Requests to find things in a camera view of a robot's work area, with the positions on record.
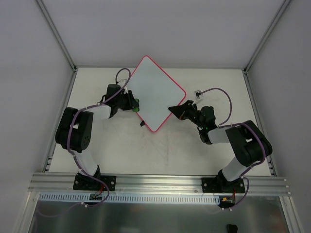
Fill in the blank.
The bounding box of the green bone-shaped eraser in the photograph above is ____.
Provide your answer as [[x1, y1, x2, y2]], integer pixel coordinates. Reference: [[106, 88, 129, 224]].
[[132, 99, 139, 112]]

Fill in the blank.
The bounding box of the pink framed whiteboard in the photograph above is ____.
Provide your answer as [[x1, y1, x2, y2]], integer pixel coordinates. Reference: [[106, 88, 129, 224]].
[[127, 55, 187, 133]]

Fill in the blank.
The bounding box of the right aluminium frame post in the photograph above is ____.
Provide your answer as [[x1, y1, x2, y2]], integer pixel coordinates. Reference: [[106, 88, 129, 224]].
[[243, 0, 292, 74]]

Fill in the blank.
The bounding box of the aluminium mounting rail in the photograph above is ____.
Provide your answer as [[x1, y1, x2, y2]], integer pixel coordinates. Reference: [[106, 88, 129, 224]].
[[28, 172, 292, 196]]

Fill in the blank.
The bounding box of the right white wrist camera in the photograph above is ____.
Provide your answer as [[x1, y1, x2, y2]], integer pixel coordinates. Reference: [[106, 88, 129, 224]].
[[193, 90, 203, 104]]

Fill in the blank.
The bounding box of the left aluminium frame post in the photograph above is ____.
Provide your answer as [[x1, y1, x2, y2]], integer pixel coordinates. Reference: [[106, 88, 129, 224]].
[[35, 0, 76, 71]]

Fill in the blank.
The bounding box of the purple cable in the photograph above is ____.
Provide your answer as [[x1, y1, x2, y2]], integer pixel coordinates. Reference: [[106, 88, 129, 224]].
[[67, 67, 132, 207], [198, 87, 267, 211]]

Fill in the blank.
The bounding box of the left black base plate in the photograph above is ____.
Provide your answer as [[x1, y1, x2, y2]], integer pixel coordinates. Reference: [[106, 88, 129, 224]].
[[73, 173, 117, 191]]

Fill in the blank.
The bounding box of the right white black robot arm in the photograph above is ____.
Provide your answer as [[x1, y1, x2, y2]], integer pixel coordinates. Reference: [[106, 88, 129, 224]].
[[168, 100, 273, 192]]

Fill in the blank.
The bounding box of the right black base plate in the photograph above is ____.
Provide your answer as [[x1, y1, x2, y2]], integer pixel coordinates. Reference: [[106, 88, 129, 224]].
[[201, 177, 245, 194]]

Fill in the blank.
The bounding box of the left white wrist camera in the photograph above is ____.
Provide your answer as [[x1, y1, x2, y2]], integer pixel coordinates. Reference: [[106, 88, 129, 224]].
[[118, 79, 128, 94]]

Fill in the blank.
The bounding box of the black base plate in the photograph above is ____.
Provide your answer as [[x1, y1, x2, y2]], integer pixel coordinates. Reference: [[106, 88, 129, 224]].
[[73, 173, 117, 191], [201, 177, 245, 194]]

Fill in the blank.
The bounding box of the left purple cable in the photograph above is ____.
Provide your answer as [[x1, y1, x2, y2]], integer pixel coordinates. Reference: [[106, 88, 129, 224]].
[[67, 67, 132, 207]]

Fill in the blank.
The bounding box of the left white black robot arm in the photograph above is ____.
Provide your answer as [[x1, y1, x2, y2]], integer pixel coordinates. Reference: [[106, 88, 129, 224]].
[[55, 84, 139, 189]]

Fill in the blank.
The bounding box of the aluminium frame post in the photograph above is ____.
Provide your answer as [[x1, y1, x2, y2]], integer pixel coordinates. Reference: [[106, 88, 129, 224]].
[[243, 0, 292, 74], [35, 0, 76, 71]]

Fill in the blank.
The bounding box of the black object bottom edge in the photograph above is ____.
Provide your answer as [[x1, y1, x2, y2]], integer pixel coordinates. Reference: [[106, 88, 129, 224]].
[[227, 224, 238, 233]]

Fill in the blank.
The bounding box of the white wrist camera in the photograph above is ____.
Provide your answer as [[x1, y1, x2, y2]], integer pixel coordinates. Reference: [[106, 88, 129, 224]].
[[193, 90, 203, 104], [118, 79, 128, 94]]

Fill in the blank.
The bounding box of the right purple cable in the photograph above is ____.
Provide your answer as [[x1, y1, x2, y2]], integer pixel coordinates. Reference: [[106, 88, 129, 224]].
[[198, 87, 267, 211]]

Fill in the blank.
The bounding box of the white slotted cable duct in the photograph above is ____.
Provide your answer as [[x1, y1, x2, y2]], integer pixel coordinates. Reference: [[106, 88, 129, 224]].
[[38, 192, 220, 205]]

